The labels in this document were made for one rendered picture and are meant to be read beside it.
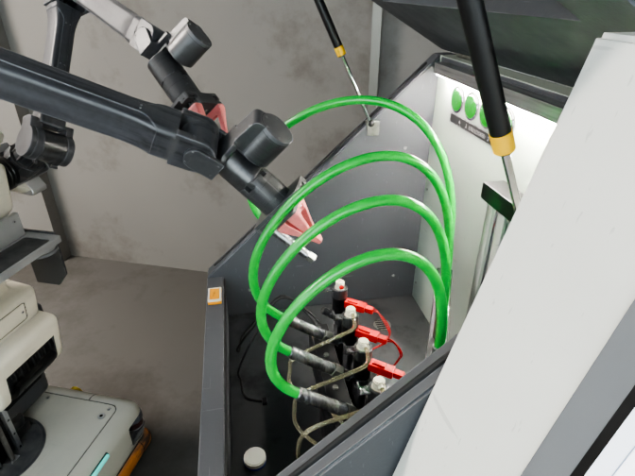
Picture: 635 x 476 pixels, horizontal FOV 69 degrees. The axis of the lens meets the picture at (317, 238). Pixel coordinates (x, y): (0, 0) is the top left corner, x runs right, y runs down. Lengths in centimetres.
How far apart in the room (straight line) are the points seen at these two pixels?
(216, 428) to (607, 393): 61
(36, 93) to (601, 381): 67
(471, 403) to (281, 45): 207
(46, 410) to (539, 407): 175
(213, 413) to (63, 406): 115
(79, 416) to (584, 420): 170
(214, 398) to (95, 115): 49
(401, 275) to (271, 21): 148
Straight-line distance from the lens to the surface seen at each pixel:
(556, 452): 39
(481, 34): 39
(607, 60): 40
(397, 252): 53
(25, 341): 140
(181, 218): 287
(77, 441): 182
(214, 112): 96
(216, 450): 80
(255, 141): 69
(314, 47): 232
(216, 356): 94
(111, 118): 70
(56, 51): 135
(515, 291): 42
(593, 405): 36
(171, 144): 69
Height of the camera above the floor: 158
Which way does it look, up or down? 29 degrees down
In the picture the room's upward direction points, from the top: straight up
